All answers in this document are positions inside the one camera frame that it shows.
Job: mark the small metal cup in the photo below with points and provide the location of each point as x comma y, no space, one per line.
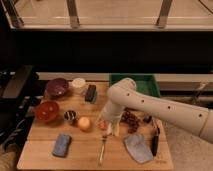
70,116

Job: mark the bunch of dark grapes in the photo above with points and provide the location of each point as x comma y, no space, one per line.
131,120

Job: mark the white cup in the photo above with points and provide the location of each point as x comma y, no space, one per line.
78,85

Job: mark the yellow orange ball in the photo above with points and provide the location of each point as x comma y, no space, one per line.
84,123

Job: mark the green plastic tray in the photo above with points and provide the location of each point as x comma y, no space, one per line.
146,83

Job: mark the black equipment at left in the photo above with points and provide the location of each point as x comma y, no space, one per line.
21,85

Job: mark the red bowl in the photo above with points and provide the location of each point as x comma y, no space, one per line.
47,111

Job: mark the wooden cutting board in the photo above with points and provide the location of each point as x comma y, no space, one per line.
84,150

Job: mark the black rectangular block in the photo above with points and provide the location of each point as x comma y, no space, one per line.
90,93

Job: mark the small black object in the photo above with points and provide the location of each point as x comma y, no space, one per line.
147,119

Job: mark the purple bowl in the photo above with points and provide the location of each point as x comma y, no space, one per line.
57,87

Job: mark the grey blue cloth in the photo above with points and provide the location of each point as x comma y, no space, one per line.
137,148

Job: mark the black handled knife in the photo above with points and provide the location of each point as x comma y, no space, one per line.
155,139

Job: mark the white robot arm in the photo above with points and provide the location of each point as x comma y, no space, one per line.
194,119

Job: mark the silver fork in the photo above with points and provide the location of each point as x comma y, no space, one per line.
103,143

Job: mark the blue sponge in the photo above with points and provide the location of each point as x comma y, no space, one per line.
61,145

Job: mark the orange carrot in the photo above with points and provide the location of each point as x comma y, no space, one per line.
103,125

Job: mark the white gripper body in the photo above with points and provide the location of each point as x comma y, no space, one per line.
110,115

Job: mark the yellow banana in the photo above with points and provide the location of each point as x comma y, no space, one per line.
113,129

